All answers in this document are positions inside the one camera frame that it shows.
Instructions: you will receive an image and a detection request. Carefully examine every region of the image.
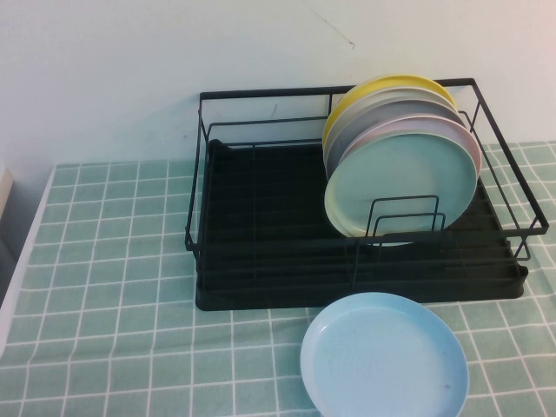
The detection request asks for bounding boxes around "green plate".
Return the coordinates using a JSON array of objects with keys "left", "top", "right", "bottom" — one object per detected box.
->
[{"left": 323, "top": 132, "right": 479, "bottom": 248}]

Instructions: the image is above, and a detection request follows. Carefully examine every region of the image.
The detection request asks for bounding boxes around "yellow plate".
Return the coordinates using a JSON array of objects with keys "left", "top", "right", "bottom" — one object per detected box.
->
[{"left": 321, "top": 74, "right": 458, "bottom": 151}]

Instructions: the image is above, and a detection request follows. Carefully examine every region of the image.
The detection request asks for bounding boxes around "grey plate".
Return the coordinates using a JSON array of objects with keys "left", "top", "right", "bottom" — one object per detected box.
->
[{"left": 325, "top": 98, "right": 468, "bottom": 180}]

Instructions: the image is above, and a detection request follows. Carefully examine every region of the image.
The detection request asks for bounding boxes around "off-white plate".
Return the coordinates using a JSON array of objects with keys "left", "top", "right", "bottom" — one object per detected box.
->
[{"left": 323, "top": 85, "right": 461, "bottom": 160}]

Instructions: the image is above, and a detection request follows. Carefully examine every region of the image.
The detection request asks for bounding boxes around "pink plate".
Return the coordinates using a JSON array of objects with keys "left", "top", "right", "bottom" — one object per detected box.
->
[{"left": 342, "top": 113, "right": 483, "bottom": 177}]

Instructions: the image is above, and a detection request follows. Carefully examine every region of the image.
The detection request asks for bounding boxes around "light blue plate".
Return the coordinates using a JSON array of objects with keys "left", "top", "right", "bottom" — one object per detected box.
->
[{"left": 299, "top": 291, "right": 470, "bottom": 417}]

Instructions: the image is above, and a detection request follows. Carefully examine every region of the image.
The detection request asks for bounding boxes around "black plastic drip tray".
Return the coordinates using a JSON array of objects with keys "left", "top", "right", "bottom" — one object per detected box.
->
[{"left": 195, "top": 138, "right": 529, "bottom": 312}]

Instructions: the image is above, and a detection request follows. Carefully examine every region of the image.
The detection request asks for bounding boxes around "green checked tablecloth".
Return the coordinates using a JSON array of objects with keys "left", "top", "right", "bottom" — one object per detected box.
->
[{"left": 0, "top": 141, "right": 556, "bottom": 417}]

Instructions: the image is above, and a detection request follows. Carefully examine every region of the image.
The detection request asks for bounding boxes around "white table edge board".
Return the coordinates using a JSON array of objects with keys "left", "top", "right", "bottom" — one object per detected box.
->
[{"left": 0, "top": 164, "right": 57, "bottom": 353}]

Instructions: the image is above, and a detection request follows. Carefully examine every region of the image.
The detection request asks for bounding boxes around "black wire dish rack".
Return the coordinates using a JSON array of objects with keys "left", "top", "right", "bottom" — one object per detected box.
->
[{"left": 184, "top": 77, "right": 547, "bottom": 283}]

